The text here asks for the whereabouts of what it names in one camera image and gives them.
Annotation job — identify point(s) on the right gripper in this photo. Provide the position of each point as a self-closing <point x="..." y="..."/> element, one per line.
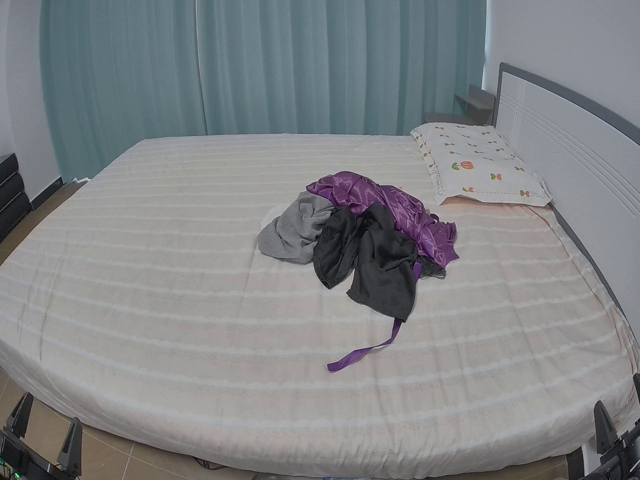
<point x="620" y="465"/>

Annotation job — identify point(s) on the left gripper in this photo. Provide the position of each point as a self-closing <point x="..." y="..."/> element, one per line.
<point x="20" y="460"/>

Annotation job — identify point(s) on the black T-shirt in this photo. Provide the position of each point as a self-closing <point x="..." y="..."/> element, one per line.
<point x="380" y="273"/>

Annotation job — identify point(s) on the bed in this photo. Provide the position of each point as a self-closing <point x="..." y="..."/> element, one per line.
<point x="150" y="268"/>

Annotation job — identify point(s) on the black chest of drawers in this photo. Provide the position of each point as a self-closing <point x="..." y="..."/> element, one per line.
<point x="12" y="193"/>

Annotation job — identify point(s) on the white printed pillow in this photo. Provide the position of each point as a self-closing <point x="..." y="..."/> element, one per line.
<point x="475" y="160"/>

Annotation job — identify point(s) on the grey garment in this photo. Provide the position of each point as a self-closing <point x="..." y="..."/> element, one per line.
<point x="290" y="233"/>

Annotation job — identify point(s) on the white garment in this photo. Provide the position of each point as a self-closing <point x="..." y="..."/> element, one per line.
<point x="275" y="213"/>

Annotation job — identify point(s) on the purple satin garment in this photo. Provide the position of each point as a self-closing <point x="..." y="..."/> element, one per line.
<point x="370" y="195"/>

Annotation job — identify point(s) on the grey bedside table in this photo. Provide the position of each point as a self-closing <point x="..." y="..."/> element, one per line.
<point x="472" y="105"/>

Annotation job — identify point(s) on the blue-green curtain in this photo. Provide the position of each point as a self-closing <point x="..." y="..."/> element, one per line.
<point x="340" y="48"/>
<point x="125" y="53"/>

